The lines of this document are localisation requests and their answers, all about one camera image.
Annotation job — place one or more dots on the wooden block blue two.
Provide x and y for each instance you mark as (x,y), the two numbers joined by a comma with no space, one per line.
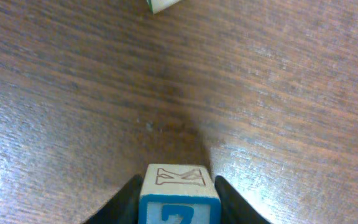
(173,193)

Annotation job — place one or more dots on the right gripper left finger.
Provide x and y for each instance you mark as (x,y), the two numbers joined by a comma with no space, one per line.
(123,207)

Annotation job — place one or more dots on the wooden block green side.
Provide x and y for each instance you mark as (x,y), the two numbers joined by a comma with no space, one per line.
(160,5)

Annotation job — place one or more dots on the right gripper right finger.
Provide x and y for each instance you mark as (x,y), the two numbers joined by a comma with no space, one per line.
(234,208)

